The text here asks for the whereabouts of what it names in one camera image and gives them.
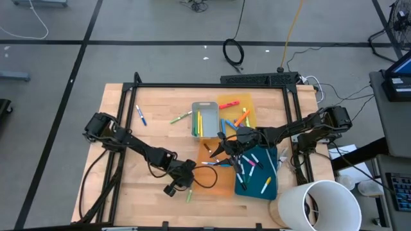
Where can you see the black perforated power box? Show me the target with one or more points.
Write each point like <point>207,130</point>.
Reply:
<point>257,78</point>

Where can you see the clear plastic cup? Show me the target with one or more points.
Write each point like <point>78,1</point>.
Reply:
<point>345,182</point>

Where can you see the grey plastic bin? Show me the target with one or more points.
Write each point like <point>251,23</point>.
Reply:
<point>210,125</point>

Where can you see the pink capped white marker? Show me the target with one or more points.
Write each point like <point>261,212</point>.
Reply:
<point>251,162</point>

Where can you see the black diagonal desk bar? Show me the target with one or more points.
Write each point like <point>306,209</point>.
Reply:
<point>359,154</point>

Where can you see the dark brown marker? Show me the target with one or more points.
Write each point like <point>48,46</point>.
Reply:
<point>207,148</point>

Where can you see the yellow capped white marker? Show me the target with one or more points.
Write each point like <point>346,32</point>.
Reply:
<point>266,185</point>

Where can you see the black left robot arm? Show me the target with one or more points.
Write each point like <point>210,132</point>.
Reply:
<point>141,149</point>

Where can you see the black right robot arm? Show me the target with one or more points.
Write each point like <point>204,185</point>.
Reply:
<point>298,130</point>

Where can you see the bright green marker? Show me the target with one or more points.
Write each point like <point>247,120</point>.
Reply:
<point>194,125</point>

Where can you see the grey desk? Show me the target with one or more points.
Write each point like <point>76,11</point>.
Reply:
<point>395,128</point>

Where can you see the black laptop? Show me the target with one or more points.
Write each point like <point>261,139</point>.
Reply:
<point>398,86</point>

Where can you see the blue capped white marker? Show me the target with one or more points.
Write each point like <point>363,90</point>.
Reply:
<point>142,118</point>

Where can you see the green capped white marker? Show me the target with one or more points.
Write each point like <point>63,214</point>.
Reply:
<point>250,174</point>

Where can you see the black frame clip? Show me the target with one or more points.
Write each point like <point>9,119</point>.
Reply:
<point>165,225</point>
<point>258,226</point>

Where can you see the black keyboard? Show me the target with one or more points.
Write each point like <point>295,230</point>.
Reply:
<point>403,192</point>

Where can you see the yellow green marker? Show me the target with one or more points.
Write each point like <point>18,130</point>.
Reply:
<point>248,123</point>

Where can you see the purple marker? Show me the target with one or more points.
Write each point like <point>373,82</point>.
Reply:
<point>240,124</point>

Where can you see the orange marker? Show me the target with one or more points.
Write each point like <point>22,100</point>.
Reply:
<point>242,118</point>

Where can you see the black capped white marker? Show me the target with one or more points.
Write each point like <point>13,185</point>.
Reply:
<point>256,158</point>
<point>241,180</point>

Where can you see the white cylindrical lamp shade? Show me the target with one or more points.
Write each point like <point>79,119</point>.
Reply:
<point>295,208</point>

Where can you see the black aluminium table frame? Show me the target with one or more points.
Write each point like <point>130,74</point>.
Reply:
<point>208,86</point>

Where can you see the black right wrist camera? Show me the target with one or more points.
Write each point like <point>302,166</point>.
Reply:
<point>246,133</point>

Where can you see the teal plastic bin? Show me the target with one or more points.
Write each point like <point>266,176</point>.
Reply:
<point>257,189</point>

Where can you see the yellow translucent plastic tray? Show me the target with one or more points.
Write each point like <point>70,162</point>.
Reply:
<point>231,112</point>

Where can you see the white paper sheet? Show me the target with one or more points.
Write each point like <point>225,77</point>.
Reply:
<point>350,154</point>

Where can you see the orange translucent plastic bin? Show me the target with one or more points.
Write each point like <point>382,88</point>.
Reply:
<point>218,183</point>

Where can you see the red capped marker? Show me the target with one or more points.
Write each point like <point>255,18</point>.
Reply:
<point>229,104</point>

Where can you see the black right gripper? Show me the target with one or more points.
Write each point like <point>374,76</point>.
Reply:
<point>247,146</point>

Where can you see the black floor fan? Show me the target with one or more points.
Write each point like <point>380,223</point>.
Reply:
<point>401,19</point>

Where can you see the grey cart foot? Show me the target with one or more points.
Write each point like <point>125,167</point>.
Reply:
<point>14,76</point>
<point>38,2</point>

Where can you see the round wooden lamp base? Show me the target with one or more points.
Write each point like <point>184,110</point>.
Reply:
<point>273,210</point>

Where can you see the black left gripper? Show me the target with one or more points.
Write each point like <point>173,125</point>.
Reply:
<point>183,174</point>

